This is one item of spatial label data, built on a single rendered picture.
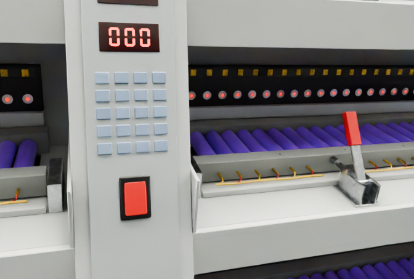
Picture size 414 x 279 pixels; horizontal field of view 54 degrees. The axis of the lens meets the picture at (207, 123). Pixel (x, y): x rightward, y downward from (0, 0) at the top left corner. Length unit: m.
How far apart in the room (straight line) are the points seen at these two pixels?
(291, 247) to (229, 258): 0.06
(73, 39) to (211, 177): 0.19
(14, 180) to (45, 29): 0.14
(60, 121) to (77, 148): 0.20
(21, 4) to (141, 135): 0.13
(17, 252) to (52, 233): 0.03
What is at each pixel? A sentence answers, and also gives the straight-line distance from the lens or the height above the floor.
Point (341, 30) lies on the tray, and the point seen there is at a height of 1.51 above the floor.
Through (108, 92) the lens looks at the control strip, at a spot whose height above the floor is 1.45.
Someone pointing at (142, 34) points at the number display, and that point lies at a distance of 0.33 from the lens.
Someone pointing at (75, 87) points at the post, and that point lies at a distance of 0.32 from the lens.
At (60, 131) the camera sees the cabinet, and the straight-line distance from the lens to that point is 0.52.
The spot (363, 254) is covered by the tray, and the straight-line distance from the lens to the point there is 0.66.
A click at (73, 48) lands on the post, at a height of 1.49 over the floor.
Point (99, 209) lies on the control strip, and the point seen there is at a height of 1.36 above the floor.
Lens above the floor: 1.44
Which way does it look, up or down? 3 degrees down
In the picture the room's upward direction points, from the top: 1 degrees counter-clockwise
